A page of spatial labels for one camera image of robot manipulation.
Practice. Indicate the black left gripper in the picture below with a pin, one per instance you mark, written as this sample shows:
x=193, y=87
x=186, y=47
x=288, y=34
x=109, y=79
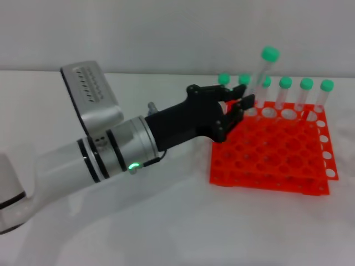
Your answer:
x=188, y=119

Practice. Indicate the green capped clear test tube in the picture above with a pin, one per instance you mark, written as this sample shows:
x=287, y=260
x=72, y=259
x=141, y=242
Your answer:
x=243, y=79
x=223, y=78
x=267, y=82
x=327, y=85
x=285, y=82
x=270, y=54
x=306, y=83

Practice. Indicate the orange test tube rack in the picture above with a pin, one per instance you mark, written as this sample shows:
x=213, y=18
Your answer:
x=277, y=155

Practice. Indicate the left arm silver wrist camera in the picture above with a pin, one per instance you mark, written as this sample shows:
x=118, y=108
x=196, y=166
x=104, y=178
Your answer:
x=94, y=91

